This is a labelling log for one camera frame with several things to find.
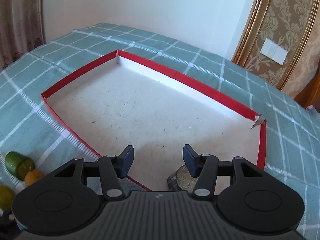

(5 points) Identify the red shallow cardboard box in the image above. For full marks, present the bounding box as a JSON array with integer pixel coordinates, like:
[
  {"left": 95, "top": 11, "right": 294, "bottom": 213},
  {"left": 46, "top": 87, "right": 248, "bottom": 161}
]
[{"left": 41, "top": 50, "right": 266, "bottom": 191}]

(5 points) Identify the wooden headboard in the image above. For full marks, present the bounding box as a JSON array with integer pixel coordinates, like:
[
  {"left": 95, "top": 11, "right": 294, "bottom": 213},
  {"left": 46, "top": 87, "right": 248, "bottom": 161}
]
[{"left": 295, "top": 76, "right": 319, "bottom": 110}]

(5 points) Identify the orange tangerine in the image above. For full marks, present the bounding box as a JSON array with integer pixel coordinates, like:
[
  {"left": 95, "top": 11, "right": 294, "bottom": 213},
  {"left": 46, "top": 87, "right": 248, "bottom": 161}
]
[{"left": 24, "top": 169, "right": 45, "bottom": 187}]

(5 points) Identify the yellow-green round fruit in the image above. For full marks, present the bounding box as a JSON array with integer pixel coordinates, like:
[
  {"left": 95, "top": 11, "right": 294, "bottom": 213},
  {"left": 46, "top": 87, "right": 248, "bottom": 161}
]
[{"left": 0, "top": 185, "right": 16, "bottom": 211}]

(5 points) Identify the gold ornate wall frame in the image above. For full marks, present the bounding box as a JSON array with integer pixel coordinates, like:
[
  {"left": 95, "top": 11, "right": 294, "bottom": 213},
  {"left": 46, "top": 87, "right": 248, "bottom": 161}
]
[{"left": 232, "top": 0, "right": 319, "bottom": 99}]

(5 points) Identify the dark eggplant piece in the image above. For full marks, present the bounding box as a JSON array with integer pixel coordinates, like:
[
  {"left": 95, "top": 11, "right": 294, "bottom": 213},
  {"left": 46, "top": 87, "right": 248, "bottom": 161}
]
[{"left": 167, "top": 165, "right": 198, "bottom": 193}]

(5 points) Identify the green plaid tablecloth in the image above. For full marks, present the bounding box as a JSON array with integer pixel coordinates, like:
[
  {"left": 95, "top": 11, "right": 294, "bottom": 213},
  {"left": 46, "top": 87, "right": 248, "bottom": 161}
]
[{"left": 1, "top": 23, "right": 319, "bottom": 239}]

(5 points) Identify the white wall switch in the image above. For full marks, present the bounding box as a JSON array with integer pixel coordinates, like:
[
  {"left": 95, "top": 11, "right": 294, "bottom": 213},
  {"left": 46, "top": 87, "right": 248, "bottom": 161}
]
[{"left": 260, "top": 38, "right": 288, "bottom": 66}]

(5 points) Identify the green cucumber chunk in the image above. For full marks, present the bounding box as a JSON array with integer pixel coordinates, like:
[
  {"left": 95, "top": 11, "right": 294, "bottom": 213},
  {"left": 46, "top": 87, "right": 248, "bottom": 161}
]
[{"left": 5, "top": 151, "right": 35, "bottom": 181}]

